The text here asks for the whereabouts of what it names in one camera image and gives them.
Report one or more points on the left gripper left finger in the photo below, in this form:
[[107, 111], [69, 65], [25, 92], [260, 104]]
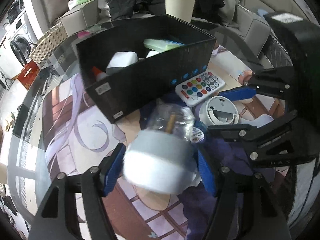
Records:
[[57, 216]]

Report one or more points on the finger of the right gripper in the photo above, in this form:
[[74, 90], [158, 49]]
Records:
[[239, 93], [230, 132]]

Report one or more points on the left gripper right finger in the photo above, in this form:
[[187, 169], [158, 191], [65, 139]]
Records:
[[260, 215]]

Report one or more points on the round white smoke detector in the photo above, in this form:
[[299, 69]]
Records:
[[218, 111]]

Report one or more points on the white colourful button remote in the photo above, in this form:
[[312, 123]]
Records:
[[199, 88]]

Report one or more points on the green white tissue pack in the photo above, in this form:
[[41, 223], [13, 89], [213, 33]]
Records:
[[160, 45]]

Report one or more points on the black cardboard box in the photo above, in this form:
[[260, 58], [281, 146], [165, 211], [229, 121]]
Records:
[[135, 86]]

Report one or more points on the white power adapter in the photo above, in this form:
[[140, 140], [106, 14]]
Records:
[[121, 60]]

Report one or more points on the glue bottle orange cap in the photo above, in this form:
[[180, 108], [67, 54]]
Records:
[[99, 75]]

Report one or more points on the anime printed desk mat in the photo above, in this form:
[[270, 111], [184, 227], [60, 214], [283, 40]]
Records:
[[230, 154]]

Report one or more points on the cream tumbler cup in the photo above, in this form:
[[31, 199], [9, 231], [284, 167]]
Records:
[[181, 9]]

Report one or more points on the red gift bag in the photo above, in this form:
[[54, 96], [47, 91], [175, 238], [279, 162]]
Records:
[[28, 74]]

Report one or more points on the woven laundry basket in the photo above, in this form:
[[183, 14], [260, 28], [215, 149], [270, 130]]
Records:
[[51, 39]]

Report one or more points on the white washing machine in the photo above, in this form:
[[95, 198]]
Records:
[[16, 46]]

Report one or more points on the grey sofa cushion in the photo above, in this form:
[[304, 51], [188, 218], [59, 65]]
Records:
[[53, 9]]

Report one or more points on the black microwave oven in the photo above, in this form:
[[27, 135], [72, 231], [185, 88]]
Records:
[[15, 10]]

